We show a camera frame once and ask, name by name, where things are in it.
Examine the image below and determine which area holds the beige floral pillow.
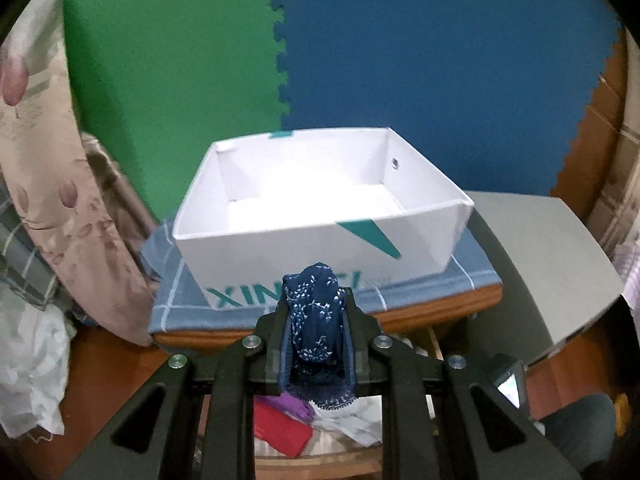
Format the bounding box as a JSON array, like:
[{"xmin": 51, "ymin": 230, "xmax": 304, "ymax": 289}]
[{"xmin": 1, "ymin": 0, "xmax": 153, "ymax": 347}]

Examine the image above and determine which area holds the wooden nightstand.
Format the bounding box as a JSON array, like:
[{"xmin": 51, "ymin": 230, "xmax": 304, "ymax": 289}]
[{"xmin": 152, "ymin": 283, "xmax": 504, "ymax": 480}]

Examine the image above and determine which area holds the wooden drawer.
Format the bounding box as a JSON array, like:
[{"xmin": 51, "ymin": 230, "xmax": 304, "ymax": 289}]
[{"xmin": 254, "ymin": 423, "xmax": 383, "ymax": 479}]

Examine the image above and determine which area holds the grey cabinet box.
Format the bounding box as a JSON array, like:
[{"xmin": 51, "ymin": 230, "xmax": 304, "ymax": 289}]
[{"xmin": 468, "ymin": 192, "xmax": 623, "ymax": 365}]

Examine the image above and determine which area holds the white folded underwear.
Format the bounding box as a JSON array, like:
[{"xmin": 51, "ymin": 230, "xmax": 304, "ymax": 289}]
[{"xmin": 311, "ymin": 396, "xmax": 383, "ymax": 448}]

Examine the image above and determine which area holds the blue foam mat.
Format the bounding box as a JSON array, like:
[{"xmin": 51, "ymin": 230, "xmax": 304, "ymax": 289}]
[{"xmin": 271, "ymin": 0, "xmax": 620, "ymax": 195}]

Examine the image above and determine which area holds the black trouser leg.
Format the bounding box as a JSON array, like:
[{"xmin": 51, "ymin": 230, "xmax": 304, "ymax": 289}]
[{"xmin": 539, "ymin": 393, "xmax": 616, "ymax": 477}]

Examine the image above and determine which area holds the navy floral underwear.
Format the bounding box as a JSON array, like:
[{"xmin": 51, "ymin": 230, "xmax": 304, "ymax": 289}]
[{"xmin": 279, "ymin": 262, "xmax": 355, "ymax": 410}]

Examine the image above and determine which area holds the red underwear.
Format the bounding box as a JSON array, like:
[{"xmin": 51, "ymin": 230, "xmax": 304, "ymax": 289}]
[{"xmin": 253, "ymin": 400, "xmax": 312, "ymax": 458}]

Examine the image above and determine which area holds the white XINCCI shoe box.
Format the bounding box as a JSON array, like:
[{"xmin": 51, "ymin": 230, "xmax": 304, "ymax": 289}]
[{"xmin": 172, "ymin": 128, "xmax": 474, "ymax": 311}]

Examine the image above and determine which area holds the blue checked cloth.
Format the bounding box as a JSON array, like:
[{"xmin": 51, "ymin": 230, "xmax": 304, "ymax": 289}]
[{"xmin": 141, "ymin": 219, "xmax": 501, "ymax": 334}]

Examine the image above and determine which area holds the grey plaid pillow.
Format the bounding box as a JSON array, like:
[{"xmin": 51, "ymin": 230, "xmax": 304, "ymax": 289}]
[{"xmin": 0, "ymin": 182, "xmax": 74, "ymax": 312}]

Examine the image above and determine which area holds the purple bra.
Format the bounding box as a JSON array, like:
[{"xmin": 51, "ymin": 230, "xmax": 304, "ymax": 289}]
[{"xmin": 257, "ymin": 392, "xmax": 314, "ymax": 424}]

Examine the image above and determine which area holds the white patterned bedding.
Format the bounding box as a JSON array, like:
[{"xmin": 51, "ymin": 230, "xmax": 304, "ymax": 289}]
[{"xmin": 0, "ymin": 284, "xmax": 76, "ymax": 439}]

